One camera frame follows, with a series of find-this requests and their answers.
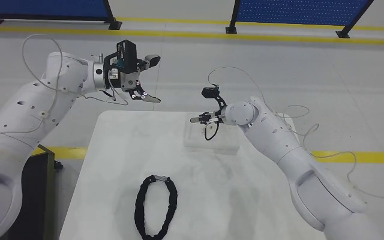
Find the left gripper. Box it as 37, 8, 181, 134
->
92, 54, 161, 104

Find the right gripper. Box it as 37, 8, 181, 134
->
189, 112, 226, 125

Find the blue partition panel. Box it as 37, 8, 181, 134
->
0, 0, 123, 31
225, 0, 375, 39

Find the black cable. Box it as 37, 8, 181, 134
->
203, 121, 220, 142

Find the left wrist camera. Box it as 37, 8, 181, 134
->
103, 39, 138, 75

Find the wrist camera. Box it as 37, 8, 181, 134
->
201, 84, 227, 117
103, 39, 138, 75

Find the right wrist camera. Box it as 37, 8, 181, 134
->
201, 84, 227, 117

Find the thin white cable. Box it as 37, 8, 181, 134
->
0, 33, 130, 135
207, 65, 384, 199

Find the black chain lock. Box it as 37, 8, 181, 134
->
134, 175, 179, 240

